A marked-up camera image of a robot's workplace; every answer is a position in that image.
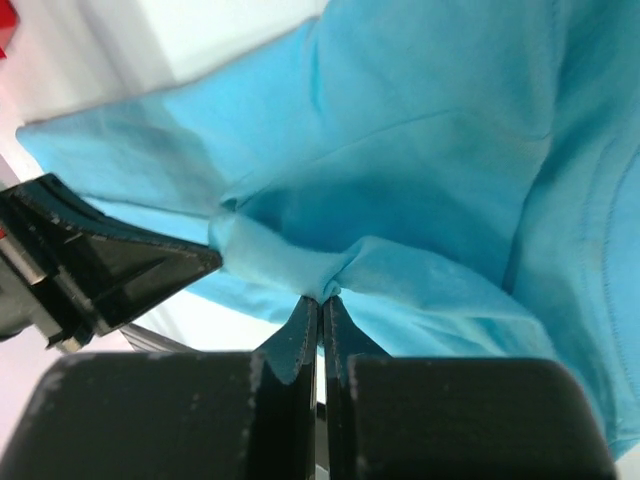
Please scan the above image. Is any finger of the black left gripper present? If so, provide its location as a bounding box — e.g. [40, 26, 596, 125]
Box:
[1, 174, 222, 350]

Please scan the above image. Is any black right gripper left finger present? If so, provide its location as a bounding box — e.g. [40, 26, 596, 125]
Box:
[1, 298, 319, 479]

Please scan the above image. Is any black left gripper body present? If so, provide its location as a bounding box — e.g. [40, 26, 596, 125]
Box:
[1, 234, 55, 341]

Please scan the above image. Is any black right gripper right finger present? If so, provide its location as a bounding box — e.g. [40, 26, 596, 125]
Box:
[322, 297, 616, 479]

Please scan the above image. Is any light blue t-shirt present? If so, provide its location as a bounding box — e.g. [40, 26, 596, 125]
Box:
[16, 1, 639, 456]

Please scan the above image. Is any red plastic tray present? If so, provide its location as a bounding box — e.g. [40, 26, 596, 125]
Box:
[0, 0, 19, 60]

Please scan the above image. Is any aluminium front frame rail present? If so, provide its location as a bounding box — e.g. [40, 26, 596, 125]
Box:
[120, 324, 195, 353]

